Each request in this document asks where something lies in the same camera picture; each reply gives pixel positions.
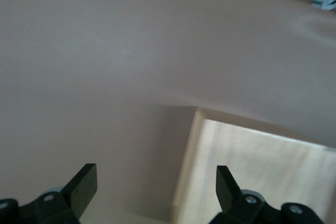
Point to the grey metal table bracket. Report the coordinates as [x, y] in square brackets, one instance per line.
[323, 2]

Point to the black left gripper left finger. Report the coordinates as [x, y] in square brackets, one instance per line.
[52, 208]

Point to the brown paper table cover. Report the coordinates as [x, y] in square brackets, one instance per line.
[105, 64]

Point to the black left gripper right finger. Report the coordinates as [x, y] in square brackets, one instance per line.
[244, 208]

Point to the light wooden drawer cabinet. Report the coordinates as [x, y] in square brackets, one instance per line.
[262, 161]

